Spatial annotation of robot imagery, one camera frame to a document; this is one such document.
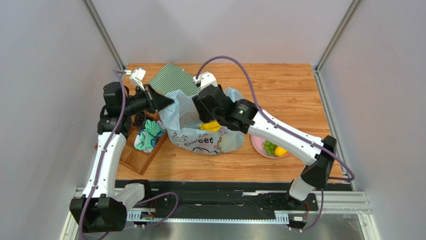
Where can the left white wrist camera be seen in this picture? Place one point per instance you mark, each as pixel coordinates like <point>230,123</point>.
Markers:
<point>136,78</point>

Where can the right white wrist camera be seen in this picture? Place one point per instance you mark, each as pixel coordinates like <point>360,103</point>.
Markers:
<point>204,80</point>

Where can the light blue plastic bag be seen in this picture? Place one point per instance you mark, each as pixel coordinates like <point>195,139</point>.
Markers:
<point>181,120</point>

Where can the green grapes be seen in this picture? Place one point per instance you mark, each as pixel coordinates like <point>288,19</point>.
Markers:
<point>269,148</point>

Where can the pink plate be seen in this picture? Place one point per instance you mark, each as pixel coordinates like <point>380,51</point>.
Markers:
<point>257,143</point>

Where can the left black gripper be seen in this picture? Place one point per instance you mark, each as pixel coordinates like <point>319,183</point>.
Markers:
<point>155,102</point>

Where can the teal white socks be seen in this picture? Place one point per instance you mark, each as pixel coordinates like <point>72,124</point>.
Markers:
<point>147,138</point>

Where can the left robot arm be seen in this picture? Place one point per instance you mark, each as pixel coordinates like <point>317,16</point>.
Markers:
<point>100,209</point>

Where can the yellow mango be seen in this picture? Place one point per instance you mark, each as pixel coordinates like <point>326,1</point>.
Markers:
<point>280,152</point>

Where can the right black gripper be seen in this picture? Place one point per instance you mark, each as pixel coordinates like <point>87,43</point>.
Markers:
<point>201,105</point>

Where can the green striped cloth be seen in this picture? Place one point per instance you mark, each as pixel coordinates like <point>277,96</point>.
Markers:
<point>173,78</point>

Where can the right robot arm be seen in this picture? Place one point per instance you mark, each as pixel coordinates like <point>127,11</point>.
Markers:
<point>244,116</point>

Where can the yellow banana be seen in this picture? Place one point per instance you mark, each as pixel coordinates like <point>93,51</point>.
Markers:
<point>212,126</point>

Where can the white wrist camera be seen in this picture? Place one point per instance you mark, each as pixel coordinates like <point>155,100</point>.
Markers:
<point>136,78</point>
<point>204,80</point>

